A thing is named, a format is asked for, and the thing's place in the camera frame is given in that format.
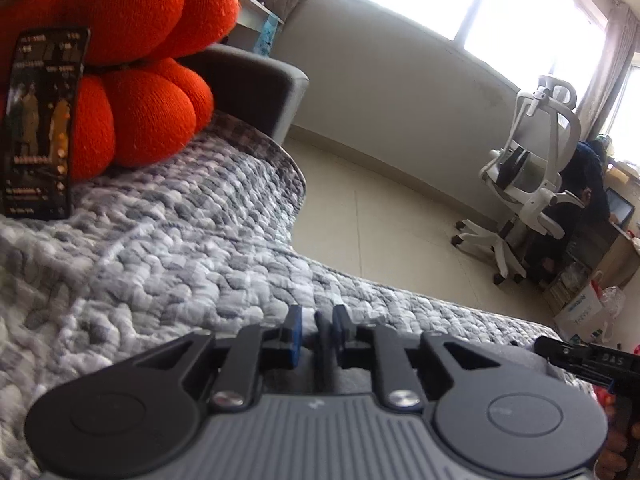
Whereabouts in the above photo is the white desk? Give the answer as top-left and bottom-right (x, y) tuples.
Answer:
(220, 0), (286, 51)

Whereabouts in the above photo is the grey t-shirt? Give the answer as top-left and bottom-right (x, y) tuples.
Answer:
(262, 310), (566, 401)

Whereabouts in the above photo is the orange-red plush cushion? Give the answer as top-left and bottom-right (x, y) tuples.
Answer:
(0, 0), (242, 183)

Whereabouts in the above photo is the clear plastic bag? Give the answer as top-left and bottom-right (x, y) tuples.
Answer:
(597, 285), (628, 321)

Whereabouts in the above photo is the grey patterned curtain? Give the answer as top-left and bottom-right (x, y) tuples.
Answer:
(575, 10), (640, 141)

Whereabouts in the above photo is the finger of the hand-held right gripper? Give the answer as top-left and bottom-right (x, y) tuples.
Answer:
(570, 367), (617, 392)
(534, 336), (594, 377)

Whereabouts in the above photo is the blue patterned bag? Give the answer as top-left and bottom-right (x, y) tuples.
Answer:
(252, 14), (281, 57)

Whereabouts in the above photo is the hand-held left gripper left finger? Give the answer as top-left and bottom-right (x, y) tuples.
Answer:
(95, 304), (304, 415)

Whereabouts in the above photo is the white printed carton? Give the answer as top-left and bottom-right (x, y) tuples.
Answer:
(554, 285), (617, 345)

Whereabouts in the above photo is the stack of bundled books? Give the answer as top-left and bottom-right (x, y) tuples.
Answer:
(542, 262), (591, 311)

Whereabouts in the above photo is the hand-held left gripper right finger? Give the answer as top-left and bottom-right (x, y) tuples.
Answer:
(331, 304), (543, 415)

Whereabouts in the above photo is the white office chair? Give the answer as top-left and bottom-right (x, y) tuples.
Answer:
(451, 75), (583, 286)

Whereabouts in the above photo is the grey quilted blanket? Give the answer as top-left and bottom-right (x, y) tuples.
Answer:
(0, 110), (608, 480)

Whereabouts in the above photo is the person's right hand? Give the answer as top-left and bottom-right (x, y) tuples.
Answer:
(595, 422), (640, 480)

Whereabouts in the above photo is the light wooden desk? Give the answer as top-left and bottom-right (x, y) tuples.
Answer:
(570, 160), (640, 281)

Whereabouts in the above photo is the grey sofa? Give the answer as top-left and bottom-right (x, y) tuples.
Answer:
(177, 44), (310, 146)

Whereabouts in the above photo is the open laptop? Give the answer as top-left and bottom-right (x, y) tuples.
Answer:
(602, 187), (636, 228)

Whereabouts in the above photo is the black smartphone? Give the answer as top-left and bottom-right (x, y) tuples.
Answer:
(2, 27), (92, 221)

